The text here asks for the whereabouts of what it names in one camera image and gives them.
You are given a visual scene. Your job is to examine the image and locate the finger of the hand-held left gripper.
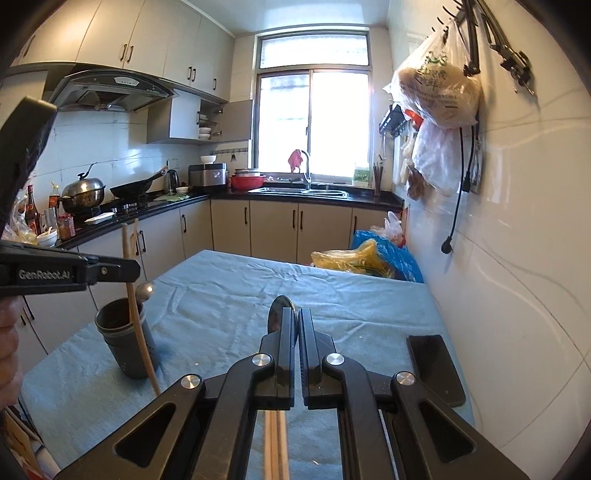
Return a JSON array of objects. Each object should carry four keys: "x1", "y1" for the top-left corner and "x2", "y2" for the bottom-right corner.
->
[{"x1": 85, "y1": 255, "x2": 141, "y2": 287}]

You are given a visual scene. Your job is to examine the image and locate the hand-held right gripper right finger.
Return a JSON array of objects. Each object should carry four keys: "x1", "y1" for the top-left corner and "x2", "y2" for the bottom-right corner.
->
[{"x1": 298, "y1": 307, "x2": 529, "y2": 480}]

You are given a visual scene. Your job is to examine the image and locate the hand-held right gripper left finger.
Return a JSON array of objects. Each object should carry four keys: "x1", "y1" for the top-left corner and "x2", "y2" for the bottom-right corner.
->
[{"x1": 55, "y1": 305, "x2": 296, "y2": 480}]

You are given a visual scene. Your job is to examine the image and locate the wooden chopstick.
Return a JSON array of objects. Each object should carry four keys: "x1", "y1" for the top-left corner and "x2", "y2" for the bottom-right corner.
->
[
  {"x1": 121, "y1": 223, "x2": 161, "y2": 397},
  {"x1": 263, "y1": 410, "x2": 279, "y2": 480},
  {"x1": 276, "y1": 410, "x2": 290, "y2": 480}
]

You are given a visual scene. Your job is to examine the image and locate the grey utensil holder cup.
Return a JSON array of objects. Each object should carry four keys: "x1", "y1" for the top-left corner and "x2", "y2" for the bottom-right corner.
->
[{"x1": 95, "y1": 298, "x2": 160, "y2": 380}]

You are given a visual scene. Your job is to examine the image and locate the person's left hand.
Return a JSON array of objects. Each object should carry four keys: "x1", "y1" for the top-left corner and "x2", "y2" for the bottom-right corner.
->
[{"x1": 0, "y1": 295, "x2": 22, "y2": 409}]

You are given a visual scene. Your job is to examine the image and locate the dark sauce bottle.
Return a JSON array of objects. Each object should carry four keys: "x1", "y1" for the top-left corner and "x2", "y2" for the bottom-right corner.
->
[{"x1": 25, "y1": 185, "x2": 41, "y2": 236}]

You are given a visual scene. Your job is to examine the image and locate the beige side base cabinets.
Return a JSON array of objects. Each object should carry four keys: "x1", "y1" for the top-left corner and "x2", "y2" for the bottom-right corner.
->
[{"x1": 0, "y1": 198, "x2": 213, "y2": 411}]

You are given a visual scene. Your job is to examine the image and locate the gas stove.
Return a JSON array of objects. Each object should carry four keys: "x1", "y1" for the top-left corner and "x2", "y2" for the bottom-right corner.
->
[{"x1": 74, "y1": 194, "x2": 153, "y2": 223}]

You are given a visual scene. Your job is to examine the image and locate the sauce bottle yellow cap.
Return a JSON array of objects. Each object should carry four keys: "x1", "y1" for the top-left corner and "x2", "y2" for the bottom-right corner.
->
[{"x1": 48, "y1": 182, "x2": 63, "y2": 222}]

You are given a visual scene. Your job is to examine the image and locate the black wok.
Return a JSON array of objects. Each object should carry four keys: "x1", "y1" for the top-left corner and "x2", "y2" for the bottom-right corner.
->
[{"x1": 109, "y1": 168, "x2": 168, "y2": 199}]

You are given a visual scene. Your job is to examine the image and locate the steel pot with lid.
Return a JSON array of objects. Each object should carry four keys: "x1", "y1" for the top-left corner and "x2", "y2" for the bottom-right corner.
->
[{"x1": 60, "y1": 164, "x2": 107, "y2": 213}]

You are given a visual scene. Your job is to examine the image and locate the light blue tablecloth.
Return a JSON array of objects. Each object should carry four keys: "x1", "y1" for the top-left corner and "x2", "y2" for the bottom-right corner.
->
[{"x1": 21, "y1": 249, "x2": 476, "y2": 480}]

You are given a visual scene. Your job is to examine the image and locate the yellow plastic bag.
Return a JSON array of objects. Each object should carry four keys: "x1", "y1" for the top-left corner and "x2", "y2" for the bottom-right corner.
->
[{"x1": 310, "y1": 239, "x2": 384, "y2": 278}]

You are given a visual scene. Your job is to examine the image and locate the black smartphone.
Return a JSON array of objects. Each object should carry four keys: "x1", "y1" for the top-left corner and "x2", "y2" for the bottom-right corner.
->
[{"x1": 406, "y1": 335, "x2": 467, "y2": 408}]

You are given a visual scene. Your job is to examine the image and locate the steel countertop appliance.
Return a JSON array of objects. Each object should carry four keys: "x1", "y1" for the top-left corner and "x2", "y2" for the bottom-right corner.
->
[{"x1": 189, "y1": 163, "x2": 228, "y2": 193}]

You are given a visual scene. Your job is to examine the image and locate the beige window base cabinets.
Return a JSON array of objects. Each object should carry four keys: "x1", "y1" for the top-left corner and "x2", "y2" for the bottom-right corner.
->
[{"x1": 210, "y1": 200, "x2": 402, "y2": 266}]

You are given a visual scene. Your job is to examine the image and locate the black countertop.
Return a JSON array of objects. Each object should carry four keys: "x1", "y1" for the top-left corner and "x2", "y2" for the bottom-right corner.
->
[{"x1": 60, "y1": 187, "x2": 404, "y2": 250}]

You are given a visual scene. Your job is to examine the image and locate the blue plastic bag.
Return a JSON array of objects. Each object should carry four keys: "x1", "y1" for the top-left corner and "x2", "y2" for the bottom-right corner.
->
[{"x1": 353, "y1": 230, "x2": 424, "y2": 284}]

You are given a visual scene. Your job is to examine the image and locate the red pot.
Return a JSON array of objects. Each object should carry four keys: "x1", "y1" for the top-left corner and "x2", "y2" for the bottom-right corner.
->
[{"x1": 231, "y1": 168, "x2": 267, "y2": 192}]

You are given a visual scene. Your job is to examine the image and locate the steel double sink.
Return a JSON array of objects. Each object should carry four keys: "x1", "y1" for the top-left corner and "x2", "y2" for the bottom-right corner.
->
[{"x1": 249, "y1": 185, "x2": 348, "y2": 199}]

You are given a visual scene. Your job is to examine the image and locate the glass range hood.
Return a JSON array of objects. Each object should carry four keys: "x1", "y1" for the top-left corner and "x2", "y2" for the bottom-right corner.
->
[{"x1": 46, "y1": 69, "x2": 178, "y2": 113}]

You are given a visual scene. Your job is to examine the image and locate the chrome faucet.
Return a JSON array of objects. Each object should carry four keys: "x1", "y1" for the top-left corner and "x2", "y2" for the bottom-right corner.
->
[{"x1": 300, "y1": 150, "x2": 315, "y2": 190}]

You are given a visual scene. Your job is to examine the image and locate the hanging brownish bag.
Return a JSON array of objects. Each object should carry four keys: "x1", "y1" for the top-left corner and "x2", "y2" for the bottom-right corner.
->
[{"x1": 399, "y1": 134, "x2": 426, "y2": 201}]

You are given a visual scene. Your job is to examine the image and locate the white upper cabinets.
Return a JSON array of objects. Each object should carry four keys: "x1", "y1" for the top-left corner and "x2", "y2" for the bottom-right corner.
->
[{"x1": 9, "y1": 0, "x2": 236, "y2": 103}]

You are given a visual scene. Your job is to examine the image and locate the hanging white plastic bag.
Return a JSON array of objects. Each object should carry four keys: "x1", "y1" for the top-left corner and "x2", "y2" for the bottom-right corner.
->
[{"x1": 411, "y1": 122, "x2": 476, "y2": 197}]

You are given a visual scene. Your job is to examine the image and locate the kitchen window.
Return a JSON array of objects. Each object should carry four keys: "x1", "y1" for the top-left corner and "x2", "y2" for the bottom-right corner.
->
[{"x1": 253, "y1": 28, "x2": 372, "y2": 183}]

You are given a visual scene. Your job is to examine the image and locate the hanging clear plastic bag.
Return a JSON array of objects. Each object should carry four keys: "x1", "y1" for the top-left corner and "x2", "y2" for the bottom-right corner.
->
[{"x1": 390, "y1": 21, "x2": 483, "y2": 130}]

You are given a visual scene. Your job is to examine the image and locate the black hanging tool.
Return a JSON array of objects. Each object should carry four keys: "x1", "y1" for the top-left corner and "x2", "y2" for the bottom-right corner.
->
[{"x1": 455, "y1": 0, "x2": 483, "y2": 77}]

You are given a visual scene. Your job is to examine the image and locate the metal hanging tongs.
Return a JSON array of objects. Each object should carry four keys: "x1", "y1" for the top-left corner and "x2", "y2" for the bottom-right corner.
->
[{"x1": 478, "y1": 0, "x2": 539, "y2": 97}]

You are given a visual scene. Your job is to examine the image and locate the open wall cabinet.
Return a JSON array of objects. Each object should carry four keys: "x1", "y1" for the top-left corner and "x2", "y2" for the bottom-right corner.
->
[{"x1": 147, "y1": 90, "x2": 254, "y2": 145}]

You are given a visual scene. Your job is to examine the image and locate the black power cable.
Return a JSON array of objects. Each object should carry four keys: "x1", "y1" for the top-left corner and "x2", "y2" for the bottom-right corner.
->
[{"x1": 441, "y1": 127, "x2": 478, "y2": 254}]

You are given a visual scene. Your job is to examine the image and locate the black wall rack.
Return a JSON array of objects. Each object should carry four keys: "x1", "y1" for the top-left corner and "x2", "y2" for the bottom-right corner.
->
[{"x1": 379, "y1": 104, "x2": 411, "y2": 138}]

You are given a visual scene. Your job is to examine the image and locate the wall card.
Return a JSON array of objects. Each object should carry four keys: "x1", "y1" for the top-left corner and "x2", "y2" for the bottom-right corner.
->
[{"x1": 471, "y1": 138, "x2": 486, "y2": 195}]

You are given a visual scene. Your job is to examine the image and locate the wall hook rail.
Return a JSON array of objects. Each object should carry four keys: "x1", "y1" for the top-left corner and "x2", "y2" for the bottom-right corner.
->
[{"x1": 436, "y1": 0, "x2": 462, "y2": 28}]

